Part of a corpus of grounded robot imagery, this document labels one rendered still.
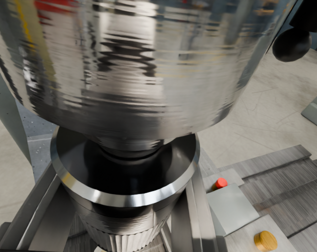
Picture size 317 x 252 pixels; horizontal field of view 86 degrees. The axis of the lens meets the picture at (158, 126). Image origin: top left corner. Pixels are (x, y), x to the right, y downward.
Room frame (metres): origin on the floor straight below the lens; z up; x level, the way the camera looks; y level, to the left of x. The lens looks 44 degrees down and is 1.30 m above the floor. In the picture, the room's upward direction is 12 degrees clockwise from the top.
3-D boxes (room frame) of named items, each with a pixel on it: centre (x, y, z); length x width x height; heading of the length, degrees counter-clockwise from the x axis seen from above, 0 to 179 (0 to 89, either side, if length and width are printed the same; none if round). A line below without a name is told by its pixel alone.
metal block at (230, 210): (0.11, -0.12, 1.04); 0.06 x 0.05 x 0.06; 121
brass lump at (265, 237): (0.08, -0.18, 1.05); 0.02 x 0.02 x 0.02
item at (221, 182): (0.15, -0.12, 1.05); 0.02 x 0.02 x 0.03
